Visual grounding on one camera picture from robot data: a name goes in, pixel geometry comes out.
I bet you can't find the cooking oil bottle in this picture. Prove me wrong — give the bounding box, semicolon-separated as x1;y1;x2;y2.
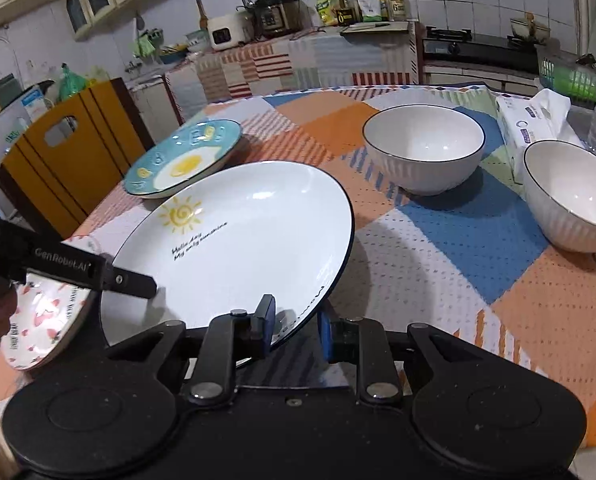
334;0;356;26

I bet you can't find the teal egg plate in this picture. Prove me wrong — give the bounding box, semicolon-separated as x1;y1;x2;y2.
122;119;243;200

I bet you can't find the small white pink-pattern plate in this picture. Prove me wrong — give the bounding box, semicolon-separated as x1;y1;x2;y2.
0;238;100;372

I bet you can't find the wooden chair back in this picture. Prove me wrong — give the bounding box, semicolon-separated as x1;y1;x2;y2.
0;78;153;240

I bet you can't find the white ribbed bowl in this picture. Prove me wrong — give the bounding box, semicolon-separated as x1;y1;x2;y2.
522;140;596;254
362;104;485;196

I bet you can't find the black electric pressure cooker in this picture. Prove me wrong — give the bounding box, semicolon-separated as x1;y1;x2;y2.
253;0;302;39

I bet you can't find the green plastic basket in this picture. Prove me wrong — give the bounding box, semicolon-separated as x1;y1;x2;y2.
537;48;596;108

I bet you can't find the black gas stove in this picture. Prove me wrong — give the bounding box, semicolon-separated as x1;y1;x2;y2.
423;26;538;75

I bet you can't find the white rice cooker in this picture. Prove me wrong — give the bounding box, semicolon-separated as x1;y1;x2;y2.
208;10;255;51

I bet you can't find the white tissue pack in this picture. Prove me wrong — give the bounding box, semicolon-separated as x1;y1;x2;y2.
495;89;583;184

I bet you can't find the large white sun plate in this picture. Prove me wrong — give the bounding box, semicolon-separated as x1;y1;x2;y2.
100;160;354;344

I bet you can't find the striped counter cloth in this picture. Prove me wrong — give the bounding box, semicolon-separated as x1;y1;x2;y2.
164;24;421;117

